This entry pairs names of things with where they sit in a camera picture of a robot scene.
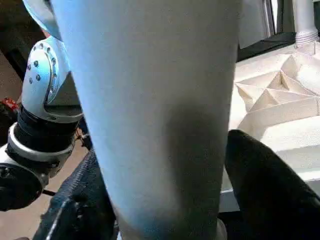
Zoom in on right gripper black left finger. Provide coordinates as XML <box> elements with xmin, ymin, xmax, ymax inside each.
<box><xmin>31</xmin><ymin>148</ymin><xmax>119</xmax><ymax>240</ymax></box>

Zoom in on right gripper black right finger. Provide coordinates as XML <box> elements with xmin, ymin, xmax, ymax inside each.
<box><xmin>223</xmin><ymin>128</ymin><xmax>320</xmax><ymax>240</ymax></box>

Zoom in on white plastic table leg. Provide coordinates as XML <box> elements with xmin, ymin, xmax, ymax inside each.
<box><xmin>48</xmin><ymin>0</ymin><xmax>243</xmax><ymax>240</ymax></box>
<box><xmin>291</xmin><ymin>0</ymin><xmax>320</xmax><ymax>50</ymax></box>

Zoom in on white plastic table top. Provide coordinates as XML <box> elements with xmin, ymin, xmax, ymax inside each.
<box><xmin>219</xmin><ymin>41</ymin><xmax>320</xmax><ymax>213</ymax></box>

